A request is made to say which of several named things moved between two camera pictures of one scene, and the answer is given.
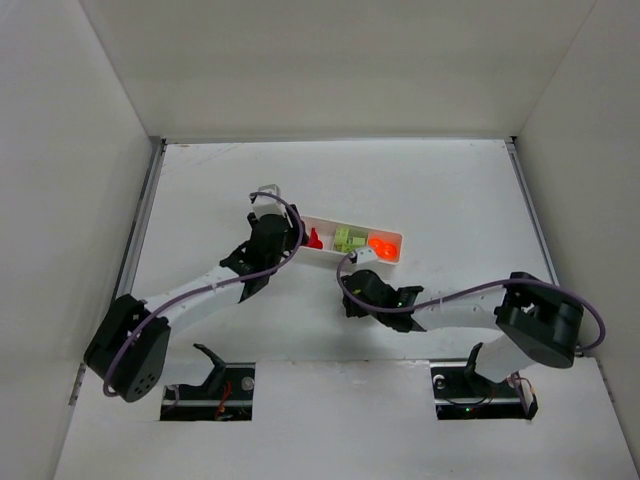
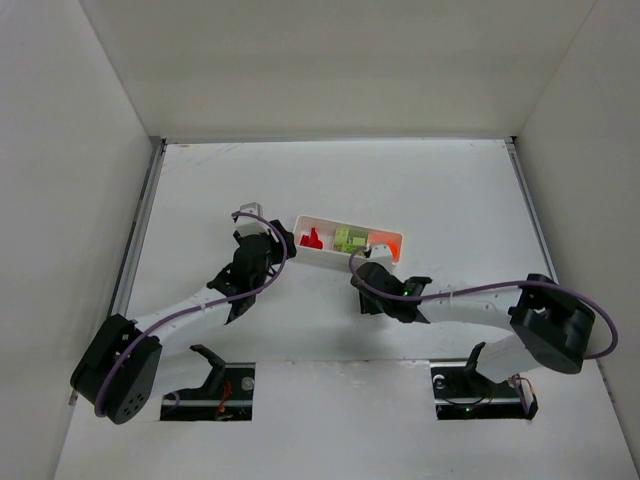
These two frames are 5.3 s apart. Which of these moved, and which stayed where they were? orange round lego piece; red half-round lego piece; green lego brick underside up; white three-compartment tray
Moved: orange round lego piece
Stayed: green lego brick underside up; white three-compartment tray; red half-round lego piece
